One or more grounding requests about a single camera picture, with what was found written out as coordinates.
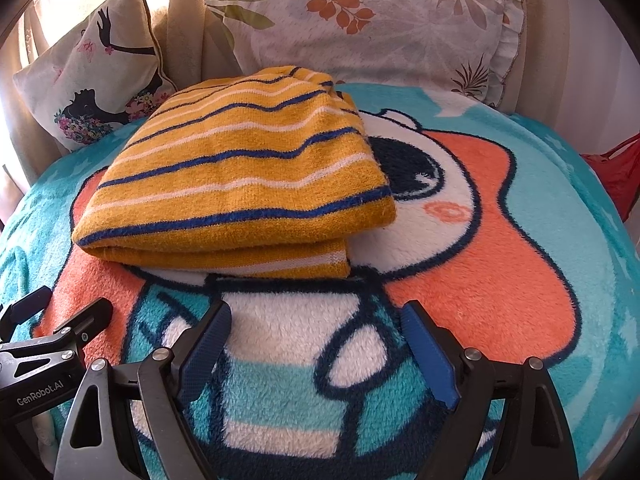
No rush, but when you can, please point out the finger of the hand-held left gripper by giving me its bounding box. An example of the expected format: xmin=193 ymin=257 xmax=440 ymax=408
xmin=37 ymin=297 xmax=114 ymax=356
xmin=0 ymin=285 xmax=54 ymax=345

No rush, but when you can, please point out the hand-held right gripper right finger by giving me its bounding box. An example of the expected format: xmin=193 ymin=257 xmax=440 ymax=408
xmin=401 ymin=300 xmax=583 ymax=480

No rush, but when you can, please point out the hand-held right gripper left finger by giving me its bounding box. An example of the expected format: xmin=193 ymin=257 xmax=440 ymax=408
xmin=52 ymin=299 xmax=233 ymax=480

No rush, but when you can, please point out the yellow striped knit sweater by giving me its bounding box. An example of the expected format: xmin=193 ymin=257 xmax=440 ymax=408
xmin=71 ymin=65 xmax=398 ymax=281

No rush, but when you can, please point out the teal printed fleece blanket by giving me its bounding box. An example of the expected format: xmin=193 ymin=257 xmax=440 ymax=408
xmin=0 ymin=82 xmax=640 ymax=480

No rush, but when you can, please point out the red cloth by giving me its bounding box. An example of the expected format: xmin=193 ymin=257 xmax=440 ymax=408
xmin=582 ymin=134 xmax=640 ymax=223

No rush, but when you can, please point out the cream cushion with figure print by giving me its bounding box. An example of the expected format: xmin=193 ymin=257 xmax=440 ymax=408
xmin=12 ymin=0 xmax=176 ymax=153

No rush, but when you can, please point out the beige sofa backrest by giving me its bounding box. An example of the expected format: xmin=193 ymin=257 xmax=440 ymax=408
xmin=0 ymin=0 xmax=640 ymax=161

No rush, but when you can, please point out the white leaf print pillow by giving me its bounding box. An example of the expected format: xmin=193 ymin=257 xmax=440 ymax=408
xmin=202 ymin=0 xmax=526 ymax=108

